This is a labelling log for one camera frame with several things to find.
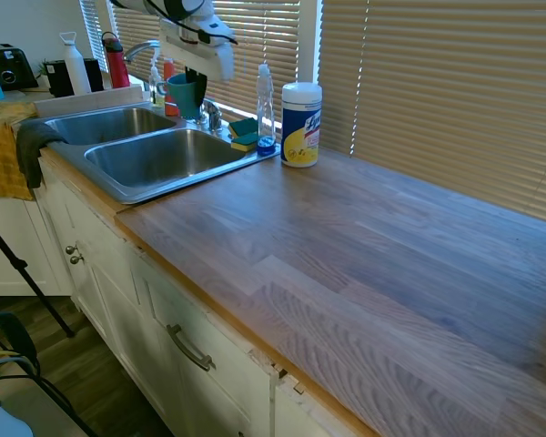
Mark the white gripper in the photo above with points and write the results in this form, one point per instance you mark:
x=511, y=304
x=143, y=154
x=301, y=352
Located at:
x=195, y=53

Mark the teal plastic cup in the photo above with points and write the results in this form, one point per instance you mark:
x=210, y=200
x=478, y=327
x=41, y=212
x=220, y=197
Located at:
x=182, y=98

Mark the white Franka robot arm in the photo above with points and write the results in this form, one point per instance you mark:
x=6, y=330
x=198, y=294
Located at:
x=132, y=3

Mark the stainless steel double sink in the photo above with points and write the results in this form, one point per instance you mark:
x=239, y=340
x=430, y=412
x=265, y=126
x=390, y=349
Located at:
x=164, y=159

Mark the orange spray bottle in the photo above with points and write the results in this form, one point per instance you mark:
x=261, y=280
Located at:
x=169, y=91

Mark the chrome side sprayer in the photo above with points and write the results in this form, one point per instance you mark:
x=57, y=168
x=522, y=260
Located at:
x=213, y=116

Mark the clear pump soap dispenser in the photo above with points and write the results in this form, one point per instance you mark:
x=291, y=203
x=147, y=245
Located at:
x=156, y=88

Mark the yellow green sponge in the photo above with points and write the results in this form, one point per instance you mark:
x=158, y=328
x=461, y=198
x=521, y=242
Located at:
x=245, y=142
x=243, y=126

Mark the chrome kitchen faucet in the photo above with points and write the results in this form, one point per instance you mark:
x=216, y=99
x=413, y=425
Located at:
x=138, y=47

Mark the clear Dawn dish soap bottle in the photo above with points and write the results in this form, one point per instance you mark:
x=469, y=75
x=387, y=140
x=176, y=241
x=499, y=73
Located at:
x=265, y=114

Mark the red water bottle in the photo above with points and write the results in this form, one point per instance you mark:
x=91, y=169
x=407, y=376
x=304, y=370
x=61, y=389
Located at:
x=117, y=64

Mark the black canister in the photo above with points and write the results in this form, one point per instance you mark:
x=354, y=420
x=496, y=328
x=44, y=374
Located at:
x=94, y=75
x=60, y=79

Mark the Lysol wipes canister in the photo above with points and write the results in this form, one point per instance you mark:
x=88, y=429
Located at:
x=301, y=125

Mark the small window blinds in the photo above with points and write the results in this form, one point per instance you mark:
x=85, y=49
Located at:
x=93, y=32

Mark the white water bottle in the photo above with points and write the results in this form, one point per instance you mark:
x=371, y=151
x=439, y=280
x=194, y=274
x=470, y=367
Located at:
x=76, y=68

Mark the dark gray cloth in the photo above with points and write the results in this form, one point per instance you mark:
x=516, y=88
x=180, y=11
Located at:
x=29, y=145

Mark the black toaster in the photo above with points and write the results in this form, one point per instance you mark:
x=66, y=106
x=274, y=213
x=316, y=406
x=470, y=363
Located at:
x=11, y=68

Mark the round metal cabinet knob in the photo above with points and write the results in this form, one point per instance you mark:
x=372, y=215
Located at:
x=76, y=260
x=71, y=249

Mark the yellow dish towel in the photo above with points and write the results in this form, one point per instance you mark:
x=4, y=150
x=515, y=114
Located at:
x=0, y=155

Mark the white kitchen cabinets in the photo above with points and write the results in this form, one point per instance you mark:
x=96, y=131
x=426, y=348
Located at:
x=141, y=296

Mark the tan blinds behind counter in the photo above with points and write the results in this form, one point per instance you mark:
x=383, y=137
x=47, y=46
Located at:
x=437, y=91

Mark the dark wrist camera mount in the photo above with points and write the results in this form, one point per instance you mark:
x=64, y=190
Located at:
x=195, y=37

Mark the black camera tripod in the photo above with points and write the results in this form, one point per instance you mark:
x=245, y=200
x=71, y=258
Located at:
x=23, y=273

